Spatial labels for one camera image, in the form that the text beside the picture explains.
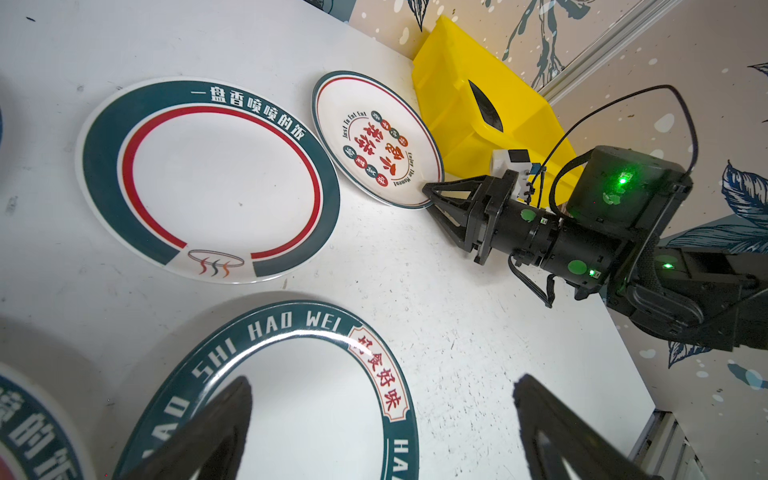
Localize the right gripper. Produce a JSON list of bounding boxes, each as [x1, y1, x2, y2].
[[422, 170, 540, 264]]

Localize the white plate red green rim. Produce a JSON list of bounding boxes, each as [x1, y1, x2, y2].
[[1, 364, 95, 479]]

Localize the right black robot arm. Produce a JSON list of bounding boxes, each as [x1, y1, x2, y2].
[[423, 146, 767, 351]]

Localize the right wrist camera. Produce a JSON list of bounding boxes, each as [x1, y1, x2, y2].
[[490, 149, 541, 203]]

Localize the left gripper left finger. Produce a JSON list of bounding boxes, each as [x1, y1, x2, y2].
[[122, 376, 253, 479]]

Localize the yellow plastic bin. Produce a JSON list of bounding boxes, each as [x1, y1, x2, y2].
[[412, 16, 576, 206]]

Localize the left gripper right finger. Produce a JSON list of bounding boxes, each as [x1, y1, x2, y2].
[[513, 374, 649, 479]]

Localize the white plate green rim lettered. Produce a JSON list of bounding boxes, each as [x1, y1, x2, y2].
[[115, 300, 420, 479]]

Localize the white plate red characters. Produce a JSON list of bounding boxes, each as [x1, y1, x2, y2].
[[311, 70, 445, 210]]

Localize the black plate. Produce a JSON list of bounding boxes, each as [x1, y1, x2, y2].
[[469, 81, 504, 132]]

